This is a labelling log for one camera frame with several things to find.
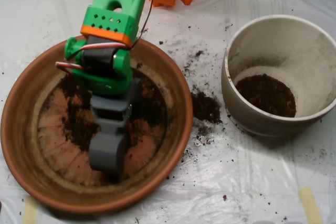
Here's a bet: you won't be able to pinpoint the spilled dark soil heap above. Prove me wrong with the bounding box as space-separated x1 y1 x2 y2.
191 91 223 124

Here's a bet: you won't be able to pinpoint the dark thin arm cable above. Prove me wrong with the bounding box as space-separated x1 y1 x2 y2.
130 0 160 50

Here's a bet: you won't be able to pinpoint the red and white servo cable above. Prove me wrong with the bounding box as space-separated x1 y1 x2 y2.
55 41 131 74

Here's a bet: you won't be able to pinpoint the beige masking tape strip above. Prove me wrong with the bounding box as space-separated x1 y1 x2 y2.
21 196 39 224
298 186 323 224

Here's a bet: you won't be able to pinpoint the white plastic sheet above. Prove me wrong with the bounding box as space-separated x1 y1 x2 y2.
0 0 336 224

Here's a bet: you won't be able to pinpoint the terracotta clay bowl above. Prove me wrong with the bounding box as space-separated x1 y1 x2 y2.
0 31 194 215

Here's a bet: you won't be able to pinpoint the white ceramic pot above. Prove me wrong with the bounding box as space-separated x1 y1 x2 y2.
220 14 336 143

